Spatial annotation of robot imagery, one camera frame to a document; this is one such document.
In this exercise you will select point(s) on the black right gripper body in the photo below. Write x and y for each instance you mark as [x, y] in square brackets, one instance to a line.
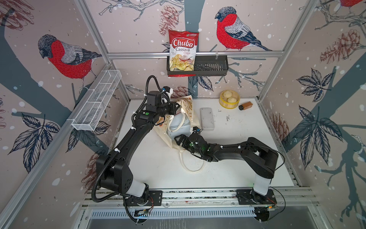
[194, 152]

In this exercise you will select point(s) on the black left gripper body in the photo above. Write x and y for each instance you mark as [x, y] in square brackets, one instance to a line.
[164, 109]

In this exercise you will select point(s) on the cream canvas tote bag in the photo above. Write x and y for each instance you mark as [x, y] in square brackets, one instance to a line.
[186, 104]

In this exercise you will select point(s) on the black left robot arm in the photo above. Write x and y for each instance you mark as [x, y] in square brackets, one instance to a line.
[114, 176]

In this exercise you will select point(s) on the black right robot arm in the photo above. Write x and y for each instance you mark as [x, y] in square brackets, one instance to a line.
[260, 158]

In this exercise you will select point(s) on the red Chuba cassava chips bag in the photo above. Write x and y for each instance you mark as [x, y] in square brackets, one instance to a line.
[182, 53]

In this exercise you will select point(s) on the beige bun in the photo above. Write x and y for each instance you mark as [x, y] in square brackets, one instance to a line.
[227, 94]
[232, 100]

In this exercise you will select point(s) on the small brown bottle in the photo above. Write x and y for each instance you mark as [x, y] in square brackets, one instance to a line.
[245, 106]

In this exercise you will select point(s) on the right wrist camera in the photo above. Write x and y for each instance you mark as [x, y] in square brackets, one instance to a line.
[197, 130]

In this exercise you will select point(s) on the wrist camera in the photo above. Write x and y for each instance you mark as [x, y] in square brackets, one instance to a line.
[168, 91]
[197, 130]

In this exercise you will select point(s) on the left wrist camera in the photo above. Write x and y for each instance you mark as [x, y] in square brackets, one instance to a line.
[168, 91]

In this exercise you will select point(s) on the black wire wall basket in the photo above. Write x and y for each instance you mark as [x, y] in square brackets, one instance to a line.
[204, 66]

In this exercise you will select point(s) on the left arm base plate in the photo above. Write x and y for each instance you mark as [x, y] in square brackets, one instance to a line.
[148, 199]

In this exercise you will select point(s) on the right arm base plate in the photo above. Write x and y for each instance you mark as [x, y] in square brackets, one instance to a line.
[249, 197]

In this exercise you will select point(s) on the white wire mesh tray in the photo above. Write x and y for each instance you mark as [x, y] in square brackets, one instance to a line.
[93, 109]

